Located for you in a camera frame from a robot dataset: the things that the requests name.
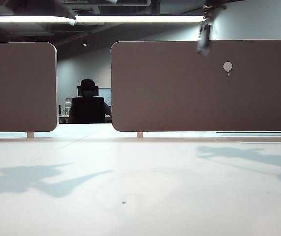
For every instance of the white adhesive wall hook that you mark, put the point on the white adhesive wall hook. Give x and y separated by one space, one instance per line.
228 66

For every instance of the white partition support foot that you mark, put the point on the white partition support foot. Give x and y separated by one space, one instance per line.
30 135
139 134

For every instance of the key bunch with black fob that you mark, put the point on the key bunch with black fob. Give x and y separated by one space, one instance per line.
204 37

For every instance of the seated person in dark clothes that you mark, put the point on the seated person in dark clothes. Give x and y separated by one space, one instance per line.
88 82

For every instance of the grey desk divider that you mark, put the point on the grey desk divider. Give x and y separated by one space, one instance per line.
17 88
167 93

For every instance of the left grey desk divider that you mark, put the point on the left grey desk divider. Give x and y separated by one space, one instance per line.
17 88

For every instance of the black office chair with headrest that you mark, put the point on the black office chair with headrest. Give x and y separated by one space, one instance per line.
88 110

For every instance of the white object on far desk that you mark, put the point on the white object on far desk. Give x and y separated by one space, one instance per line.
68 103

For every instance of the long ceiling light strip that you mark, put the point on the long ceiling light strip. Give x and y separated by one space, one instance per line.
135 18

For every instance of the computer monitor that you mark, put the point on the computer monitor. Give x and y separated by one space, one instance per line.
105 96

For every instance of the right grey desk divider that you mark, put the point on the right grey desk divider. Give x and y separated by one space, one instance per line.
167 93

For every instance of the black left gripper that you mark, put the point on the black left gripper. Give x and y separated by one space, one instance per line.
34 5

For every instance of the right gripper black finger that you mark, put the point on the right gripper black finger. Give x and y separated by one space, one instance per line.
216 6

